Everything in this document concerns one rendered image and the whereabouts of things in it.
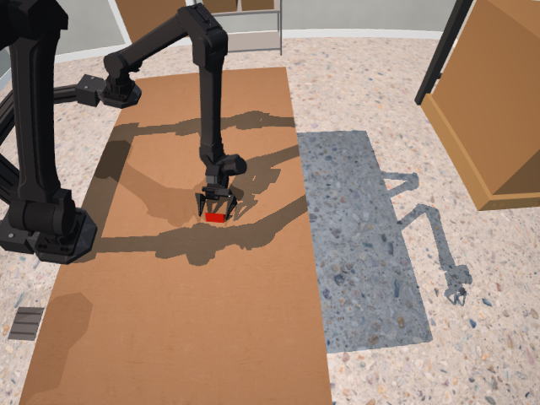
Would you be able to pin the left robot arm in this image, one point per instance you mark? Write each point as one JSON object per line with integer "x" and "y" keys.
{"x": 207, "y": 37}

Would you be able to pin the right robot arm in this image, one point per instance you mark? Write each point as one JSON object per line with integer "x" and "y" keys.
{"x": 38, "y": 203}

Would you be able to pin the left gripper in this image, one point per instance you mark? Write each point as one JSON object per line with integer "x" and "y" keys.
{"x": 218, "y": 192}

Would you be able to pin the red block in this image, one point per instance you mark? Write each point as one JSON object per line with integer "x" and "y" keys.
{"x": 215, "y": 217}

